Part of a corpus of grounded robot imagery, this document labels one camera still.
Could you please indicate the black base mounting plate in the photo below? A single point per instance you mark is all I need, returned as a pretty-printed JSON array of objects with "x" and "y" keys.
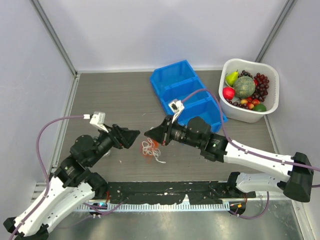
[{"x": 173, "y": 192}]

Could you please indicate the green lime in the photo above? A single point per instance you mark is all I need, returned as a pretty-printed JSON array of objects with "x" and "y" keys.
[{"x": 259, "y": 108}]

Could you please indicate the green melon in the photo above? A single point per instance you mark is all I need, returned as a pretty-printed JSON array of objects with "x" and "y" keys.
[{"x": 244, "y": 87}]

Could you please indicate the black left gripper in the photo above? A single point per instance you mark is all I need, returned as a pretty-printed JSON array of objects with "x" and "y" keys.
[{"x": 126, "y": 137}]

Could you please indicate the red yellow cherries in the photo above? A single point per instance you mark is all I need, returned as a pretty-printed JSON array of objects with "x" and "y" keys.
[{"x": 249, "y": 104}]

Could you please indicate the dark red grape bunch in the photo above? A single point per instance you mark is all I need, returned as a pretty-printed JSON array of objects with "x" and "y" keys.
[{"x": 261, "y": 87}]

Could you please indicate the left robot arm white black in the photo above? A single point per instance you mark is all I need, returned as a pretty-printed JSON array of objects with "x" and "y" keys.
[{"x": 71, "y": 185}]

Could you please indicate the green yellow pear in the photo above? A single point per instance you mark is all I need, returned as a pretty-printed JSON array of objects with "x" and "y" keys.
[{"x": 231, "y": 78}]

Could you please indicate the clear glass bottle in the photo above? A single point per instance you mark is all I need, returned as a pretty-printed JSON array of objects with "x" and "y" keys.
[{"x": 107, "y": 153}]

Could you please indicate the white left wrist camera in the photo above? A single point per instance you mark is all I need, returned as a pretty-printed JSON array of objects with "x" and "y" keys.
[{"x": 97, "y": 120}]

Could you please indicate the perforated cable duct strip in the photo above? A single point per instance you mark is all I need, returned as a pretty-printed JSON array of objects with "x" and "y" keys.
[{"x": 183, "y": 207}]

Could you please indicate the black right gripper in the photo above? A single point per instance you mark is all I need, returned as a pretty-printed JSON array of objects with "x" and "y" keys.
[{"x": 162, "y": 133}]

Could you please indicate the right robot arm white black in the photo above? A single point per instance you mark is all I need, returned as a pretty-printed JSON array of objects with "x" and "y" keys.
[{"x": 290, "y": 175}]

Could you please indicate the red apple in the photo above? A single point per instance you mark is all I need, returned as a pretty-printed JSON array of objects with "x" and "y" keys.
[{"x": 228, "y": 93}]

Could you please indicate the white fruit basket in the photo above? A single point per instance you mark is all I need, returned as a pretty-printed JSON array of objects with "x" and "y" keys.
[{"x": 272, "y": 99}]

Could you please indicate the blue three-compartment bin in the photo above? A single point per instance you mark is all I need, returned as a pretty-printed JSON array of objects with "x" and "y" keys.
[{"x": 178, "y": 81}]

